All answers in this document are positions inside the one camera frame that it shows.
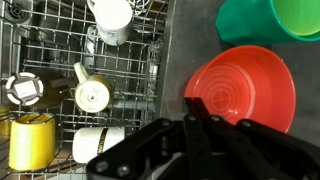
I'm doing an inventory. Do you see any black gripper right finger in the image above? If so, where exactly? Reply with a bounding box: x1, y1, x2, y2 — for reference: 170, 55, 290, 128
194, 97, 320, 180

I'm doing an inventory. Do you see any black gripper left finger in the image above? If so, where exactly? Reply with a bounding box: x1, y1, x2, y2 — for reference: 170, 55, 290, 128
85, 96, 214, 180

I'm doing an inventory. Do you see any red plastic bowl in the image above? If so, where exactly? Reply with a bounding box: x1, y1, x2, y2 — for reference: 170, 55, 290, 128
183, 44, 297, 134

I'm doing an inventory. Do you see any white mug with black band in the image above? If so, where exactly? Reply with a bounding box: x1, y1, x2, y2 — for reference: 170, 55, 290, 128
72, 125, 127, 165

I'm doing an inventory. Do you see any mustard mug with white base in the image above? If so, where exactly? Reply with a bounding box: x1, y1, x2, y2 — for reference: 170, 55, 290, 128
73, 62, 115, 114

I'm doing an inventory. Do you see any yellow mug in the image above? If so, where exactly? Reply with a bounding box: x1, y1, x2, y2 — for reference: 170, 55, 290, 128
8, 113, 57, 172

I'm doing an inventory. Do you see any green plastic cup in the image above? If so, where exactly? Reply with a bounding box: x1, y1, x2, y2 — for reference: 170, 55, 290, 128
214, 0, 320, 47

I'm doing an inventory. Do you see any plain white mug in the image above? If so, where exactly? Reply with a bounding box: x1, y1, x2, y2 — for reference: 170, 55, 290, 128
86, 0, 134, 47

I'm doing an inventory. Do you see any dark mug with white base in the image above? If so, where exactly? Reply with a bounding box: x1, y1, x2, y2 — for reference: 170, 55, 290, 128
5, 68, 72, 109

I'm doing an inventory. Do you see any wire dishwasher rack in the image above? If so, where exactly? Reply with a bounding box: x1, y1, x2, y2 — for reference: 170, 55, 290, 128
0, 0, 177, 180

